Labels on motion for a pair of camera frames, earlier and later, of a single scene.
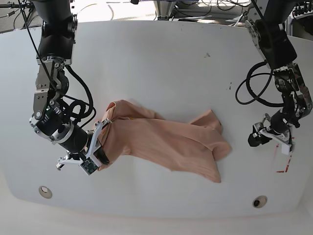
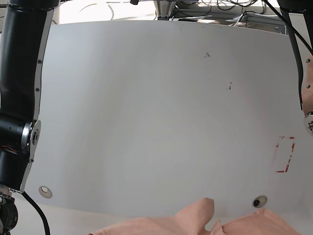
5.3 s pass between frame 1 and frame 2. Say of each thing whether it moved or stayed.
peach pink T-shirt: moved
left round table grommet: stayed
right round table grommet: stayed
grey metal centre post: stayed
